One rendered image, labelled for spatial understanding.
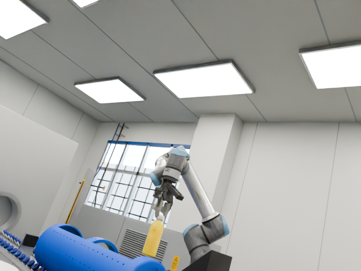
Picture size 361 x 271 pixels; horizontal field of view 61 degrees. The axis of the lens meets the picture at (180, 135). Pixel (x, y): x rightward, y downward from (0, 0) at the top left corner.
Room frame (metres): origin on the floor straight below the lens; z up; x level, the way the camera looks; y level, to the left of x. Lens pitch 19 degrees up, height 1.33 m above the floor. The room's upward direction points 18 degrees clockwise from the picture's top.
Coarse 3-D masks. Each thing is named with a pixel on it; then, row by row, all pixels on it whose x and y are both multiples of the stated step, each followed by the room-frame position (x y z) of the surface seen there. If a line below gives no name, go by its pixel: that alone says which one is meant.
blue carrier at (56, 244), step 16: (64, 224) 2.08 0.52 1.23; (48, 240) 1.94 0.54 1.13; (64, 240) 1.85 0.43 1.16; (80, 240) 1.78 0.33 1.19; (96, 240) 1.74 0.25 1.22; (48, 256) 1.89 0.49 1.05; (64, 256) 1.76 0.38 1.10; (80, 256) 1.67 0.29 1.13; (96, 256) 1.60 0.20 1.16; (112, 256) 1.55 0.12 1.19; (144, 256) 1.51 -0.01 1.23
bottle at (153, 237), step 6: (156, 222) 1.58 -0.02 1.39; (162, 222) 1.59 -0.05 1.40; (150, 228) 1.58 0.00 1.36; (156, 228) 1.57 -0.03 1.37; (162, 228) 1.58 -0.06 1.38; (150, 234) 1.57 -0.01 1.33; (156, 234) 1.57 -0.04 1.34; (150, 240) 1.57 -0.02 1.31; (156, 240) 1.57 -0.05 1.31; (144, 246) 1.59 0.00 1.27; (150, 246) 1.57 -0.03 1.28; (156, 246) 1.58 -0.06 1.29; (144, 252) 1.58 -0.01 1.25; (150, 252) 1.57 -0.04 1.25; (156, 252) 1.60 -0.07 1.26
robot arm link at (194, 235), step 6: (186, 228) 2.34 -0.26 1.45; (192, 228) 2.33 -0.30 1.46; (198, 228) 2.31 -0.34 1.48; (186, 234) 2.33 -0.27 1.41; (192, 234) 2.30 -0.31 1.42; (198, 234) 2.29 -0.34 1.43; (204, 234) 2.27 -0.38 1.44; (186, 240) 2.33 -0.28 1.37; (192, 240) 2.29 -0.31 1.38; (198, 240) 2.28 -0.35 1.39; (204, 240) 2.28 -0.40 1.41; (186, 246) 2.35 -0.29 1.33; (192, 246) 2.28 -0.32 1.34
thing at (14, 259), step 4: (0, 248) 2.45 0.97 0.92; (4, 248) 2.42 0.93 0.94; (4, 252) 2.37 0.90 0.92; (8, 252) 2.35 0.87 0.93; (8, 256) 2.30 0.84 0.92; (12, 256) 2.28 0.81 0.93; (12, 260) 2.23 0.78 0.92; (16, 260) 2.22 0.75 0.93; (20, 260) 2.19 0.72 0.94; (16, 264) 2.18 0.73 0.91; (20, 264) 2.15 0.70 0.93; (24, 264) 2.14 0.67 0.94; (20, 268) 2.11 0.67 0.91; (24, 268) 2.09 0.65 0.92; (28, 268) 2.07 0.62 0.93
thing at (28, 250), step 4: (24, 236) 2.39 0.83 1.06; (28, 236) 2.38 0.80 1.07; (32, 236) 2.40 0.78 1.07; (36, 236) 2.44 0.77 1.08; (24, 240) 2.38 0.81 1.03; (28, 240) 2.39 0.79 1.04; (32, 240) 2.41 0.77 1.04; (36, 240) 2.43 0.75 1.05; (20, 244) 2.39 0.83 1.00; (24, 244) 2.38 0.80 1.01; (28, 244) 2.40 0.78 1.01; (32, 244) 2.42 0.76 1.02; (20, 248) 2.39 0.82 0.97; (24, 248) 2.41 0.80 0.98; (28, 248) 2.43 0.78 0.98; (32, 248) 2.44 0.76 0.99; (24, 252) 2.41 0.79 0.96; (28, 252) 2.43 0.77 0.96
